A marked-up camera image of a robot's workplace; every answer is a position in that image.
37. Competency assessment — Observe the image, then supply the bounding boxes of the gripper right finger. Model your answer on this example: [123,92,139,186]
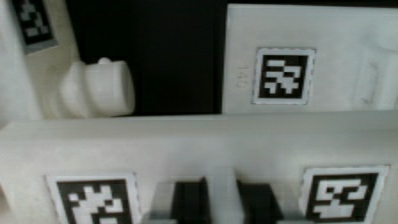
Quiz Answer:
[237,181,285,224]

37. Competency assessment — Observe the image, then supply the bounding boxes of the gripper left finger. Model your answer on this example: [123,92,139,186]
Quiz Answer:
[141,176,214,224]

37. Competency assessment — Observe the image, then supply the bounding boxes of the white cabinet body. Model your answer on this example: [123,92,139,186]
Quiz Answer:
[0,0,136,125]

